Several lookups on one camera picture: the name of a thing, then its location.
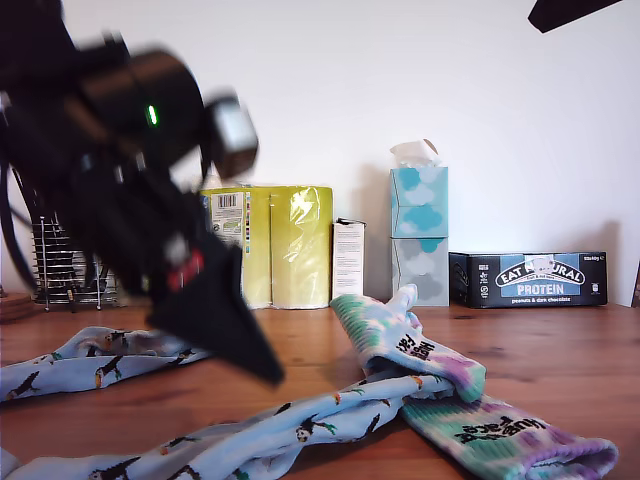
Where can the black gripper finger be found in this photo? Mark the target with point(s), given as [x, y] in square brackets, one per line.
[227, 290]
[200, 325]
[565, 12]

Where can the blue toucan print sock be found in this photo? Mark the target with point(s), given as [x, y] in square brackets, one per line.
[250, 440]
[60, 370]

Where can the tie-dye Hugging Face sock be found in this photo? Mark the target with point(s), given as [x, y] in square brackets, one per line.
[500, 435]
[385, 335]

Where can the yellow paper towel pack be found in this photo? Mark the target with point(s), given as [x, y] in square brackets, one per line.
[300, 240]

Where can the narrow white carton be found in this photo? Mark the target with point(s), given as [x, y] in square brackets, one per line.
[348, 265]

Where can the white tissue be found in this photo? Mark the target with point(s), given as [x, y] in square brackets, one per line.
[412, 152]

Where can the Eat Natural protein bar box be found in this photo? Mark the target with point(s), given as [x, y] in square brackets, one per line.
[540, 280]

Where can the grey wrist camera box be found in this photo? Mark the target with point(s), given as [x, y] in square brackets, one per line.
[232, 132]

